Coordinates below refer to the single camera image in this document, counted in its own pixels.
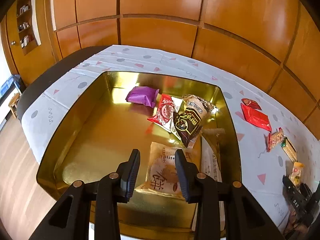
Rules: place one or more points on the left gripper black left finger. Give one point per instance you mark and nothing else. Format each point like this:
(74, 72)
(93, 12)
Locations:
(128, 172)

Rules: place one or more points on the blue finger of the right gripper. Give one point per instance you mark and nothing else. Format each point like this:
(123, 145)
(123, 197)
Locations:
(305, 190)

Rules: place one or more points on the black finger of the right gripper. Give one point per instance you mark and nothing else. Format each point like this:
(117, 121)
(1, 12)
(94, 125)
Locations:
(293, 195)

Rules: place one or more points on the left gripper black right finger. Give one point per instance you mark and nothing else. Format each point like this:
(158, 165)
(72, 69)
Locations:
(187, 172)

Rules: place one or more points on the yellow nut snack bag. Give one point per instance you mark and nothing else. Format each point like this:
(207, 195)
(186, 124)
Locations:
(297, 173)

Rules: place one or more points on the beige pastry packet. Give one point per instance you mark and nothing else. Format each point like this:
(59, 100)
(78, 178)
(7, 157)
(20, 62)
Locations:
(161, 176)

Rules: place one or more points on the green edged cracker packet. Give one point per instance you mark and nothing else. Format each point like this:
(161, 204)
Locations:
(289, 149)

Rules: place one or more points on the brown coffee snack packet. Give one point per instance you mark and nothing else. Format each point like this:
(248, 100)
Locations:
(187, 125)

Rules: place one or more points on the puffed rice bar packet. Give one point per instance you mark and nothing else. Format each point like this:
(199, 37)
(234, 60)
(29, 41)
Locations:
(274, 139)

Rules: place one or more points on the red white wafer packet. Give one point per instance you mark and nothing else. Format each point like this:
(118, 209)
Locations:
(168, 105)

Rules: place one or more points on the bright red snack packet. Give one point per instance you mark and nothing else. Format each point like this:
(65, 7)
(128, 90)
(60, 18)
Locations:
(256, 118)

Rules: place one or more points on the purple pastry packet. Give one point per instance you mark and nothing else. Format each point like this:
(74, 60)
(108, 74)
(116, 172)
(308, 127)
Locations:
(143, 95)

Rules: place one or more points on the small dark red packet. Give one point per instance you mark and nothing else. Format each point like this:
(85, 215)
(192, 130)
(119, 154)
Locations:
(251, 103)

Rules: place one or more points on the white milk powder sachet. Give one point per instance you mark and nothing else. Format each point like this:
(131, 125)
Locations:
(210, 167)

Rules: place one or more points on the person right hand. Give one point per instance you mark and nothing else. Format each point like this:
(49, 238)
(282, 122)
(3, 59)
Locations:
(294, 229)

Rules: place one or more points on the patterned white tablecloth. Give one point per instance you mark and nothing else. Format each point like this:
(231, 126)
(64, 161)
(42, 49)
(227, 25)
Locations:
(45, 102)

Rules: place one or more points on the gold metal tin box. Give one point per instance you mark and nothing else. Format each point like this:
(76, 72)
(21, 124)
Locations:
(100, 131)

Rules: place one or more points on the wooden stool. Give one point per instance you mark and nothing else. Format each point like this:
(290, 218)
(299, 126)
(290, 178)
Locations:
(13, 104)

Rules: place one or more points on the blue storage bins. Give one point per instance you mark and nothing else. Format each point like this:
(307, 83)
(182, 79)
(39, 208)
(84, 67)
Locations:
(12, 82)

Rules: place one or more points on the wooden shelf cabinet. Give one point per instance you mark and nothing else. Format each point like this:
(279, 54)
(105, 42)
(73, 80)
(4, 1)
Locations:
(28, 38)

